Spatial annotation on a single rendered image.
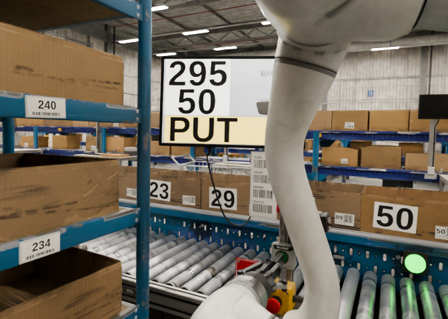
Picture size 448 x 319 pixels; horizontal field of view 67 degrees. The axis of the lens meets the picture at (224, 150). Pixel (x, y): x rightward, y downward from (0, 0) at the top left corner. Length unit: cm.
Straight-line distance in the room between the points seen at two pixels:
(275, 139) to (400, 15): 26
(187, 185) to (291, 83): 139
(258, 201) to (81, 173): 56
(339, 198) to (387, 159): 427
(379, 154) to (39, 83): 550
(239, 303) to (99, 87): 46
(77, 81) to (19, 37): 11
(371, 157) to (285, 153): 532
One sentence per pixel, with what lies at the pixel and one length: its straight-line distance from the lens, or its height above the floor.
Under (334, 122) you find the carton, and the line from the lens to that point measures 614.
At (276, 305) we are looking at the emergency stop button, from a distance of 98.
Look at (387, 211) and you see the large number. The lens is 157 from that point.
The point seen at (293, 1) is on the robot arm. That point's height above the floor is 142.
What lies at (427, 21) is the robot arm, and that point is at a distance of 40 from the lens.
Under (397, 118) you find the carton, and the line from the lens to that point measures 608.
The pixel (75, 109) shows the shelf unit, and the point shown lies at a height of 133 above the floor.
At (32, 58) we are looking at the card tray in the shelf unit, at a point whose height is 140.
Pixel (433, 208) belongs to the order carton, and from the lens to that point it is 157.
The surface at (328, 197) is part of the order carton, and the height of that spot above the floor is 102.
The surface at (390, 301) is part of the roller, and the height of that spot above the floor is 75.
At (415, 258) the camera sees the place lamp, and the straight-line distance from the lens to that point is 154.
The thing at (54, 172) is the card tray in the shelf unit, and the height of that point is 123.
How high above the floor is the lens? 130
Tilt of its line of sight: 3 degrees down
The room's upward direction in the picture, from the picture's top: 1 degrees clockwise
